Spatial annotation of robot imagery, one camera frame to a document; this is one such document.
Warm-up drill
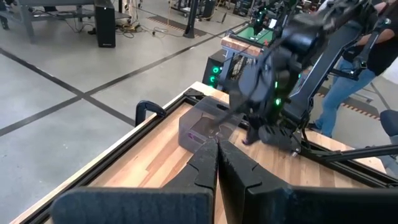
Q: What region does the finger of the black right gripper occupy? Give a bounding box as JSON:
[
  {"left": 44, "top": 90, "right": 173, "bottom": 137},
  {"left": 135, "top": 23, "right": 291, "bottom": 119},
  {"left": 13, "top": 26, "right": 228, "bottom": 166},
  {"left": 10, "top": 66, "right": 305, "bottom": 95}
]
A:
[{"left": 241, "top": 115, "right": 261, "bottom": 146}]

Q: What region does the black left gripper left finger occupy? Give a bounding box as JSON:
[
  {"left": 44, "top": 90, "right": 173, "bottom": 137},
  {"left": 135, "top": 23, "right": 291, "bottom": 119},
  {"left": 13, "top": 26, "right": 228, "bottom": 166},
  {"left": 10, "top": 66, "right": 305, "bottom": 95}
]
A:
[{"left": 163, "top": 139, "right": 219, "bottom": 191}]

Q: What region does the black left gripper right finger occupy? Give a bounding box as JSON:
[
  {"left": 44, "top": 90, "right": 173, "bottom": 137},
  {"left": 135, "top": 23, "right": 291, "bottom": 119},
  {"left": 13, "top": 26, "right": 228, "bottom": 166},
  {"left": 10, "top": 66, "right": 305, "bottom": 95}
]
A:
[{"left": 218, "top": 139, "right": 293, "bottom": 224}]

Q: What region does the translucent grey plastic bin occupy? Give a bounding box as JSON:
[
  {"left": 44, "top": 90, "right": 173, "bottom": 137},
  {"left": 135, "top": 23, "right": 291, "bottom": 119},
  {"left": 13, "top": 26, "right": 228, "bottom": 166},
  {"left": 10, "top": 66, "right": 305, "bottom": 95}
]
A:
[{"left": 178, "top": 95, "right": 246, "bottom": 154}]

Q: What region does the black box with green lights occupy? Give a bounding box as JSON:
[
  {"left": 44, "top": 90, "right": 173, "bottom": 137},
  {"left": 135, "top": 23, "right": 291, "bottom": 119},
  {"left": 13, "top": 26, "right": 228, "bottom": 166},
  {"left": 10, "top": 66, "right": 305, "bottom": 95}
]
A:
[{"left": 201, "top": 49, "right": 228, "bottom": 90}]

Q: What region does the person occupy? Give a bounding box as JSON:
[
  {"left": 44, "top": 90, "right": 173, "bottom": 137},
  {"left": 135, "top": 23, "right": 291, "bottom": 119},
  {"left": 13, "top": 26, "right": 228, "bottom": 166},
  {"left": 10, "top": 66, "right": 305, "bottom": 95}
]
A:
[{"left": 307, "top": 0, "right": 398, "bottom": 138}]

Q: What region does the table with green mat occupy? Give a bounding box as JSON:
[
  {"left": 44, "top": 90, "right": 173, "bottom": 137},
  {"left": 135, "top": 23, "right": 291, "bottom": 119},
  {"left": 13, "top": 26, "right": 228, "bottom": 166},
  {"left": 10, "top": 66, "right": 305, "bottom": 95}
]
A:
[{"left": 220, "top": 24, "right": 277, "bottom": 60}]

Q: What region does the blue office chair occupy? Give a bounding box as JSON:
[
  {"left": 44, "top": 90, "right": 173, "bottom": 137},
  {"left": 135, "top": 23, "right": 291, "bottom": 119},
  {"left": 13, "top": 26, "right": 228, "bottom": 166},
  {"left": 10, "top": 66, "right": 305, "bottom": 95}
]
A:
[{"left": 379, "top": 108, "right": 398, "bottom": 138}]

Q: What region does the black floor stand pole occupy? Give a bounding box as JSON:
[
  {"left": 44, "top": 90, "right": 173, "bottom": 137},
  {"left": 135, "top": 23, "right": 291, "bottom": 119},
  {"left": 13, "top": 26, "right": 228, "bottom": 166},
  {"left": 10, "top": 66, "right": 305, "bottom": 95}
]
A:
[{"left": 183, "top": 0, "right": 200, "bottom": 39}]

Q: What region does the black computer tower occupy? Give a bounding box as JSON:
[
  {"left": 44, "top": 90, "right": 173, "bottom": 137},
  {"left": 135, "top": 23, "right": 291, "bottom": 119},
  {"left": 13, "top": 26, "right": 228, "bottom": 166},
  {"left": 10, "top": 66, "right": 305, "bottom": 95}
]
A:
[{"left": 94, "top": 0, "right": 117, "bottom": 49}]

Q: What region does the wooden work table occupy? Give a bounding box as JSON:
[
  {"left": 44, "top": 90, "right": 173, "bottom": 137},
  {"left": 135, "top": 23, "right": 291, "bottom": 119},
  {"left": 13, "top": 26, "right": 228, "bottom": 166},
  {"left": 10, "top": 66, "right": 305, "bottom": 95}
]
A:
[{"left": 0, "top": 0, "right": 131, "bottom": 44}]

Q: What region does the black frame clamp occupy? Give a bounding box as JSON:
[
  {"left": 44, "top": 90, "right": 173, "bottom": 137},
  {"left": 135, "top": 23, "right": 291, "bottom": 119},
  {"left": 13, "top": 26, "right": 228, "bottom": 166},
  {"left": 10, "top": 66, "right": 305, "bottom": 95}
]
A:
[{"left": 134, "top": 100, "right": 168, "bottom": 127}]

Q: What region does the floor cable tangle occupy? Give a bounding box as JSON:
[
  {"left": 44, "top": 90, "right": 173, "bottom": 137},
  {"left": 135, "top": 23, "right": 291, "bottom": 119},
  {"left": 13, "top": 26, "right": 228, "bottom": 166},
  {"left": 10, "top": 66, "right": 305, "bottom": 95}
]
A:
[{"left": 115, "top": 20, "right": 187, "bottom": 40}]

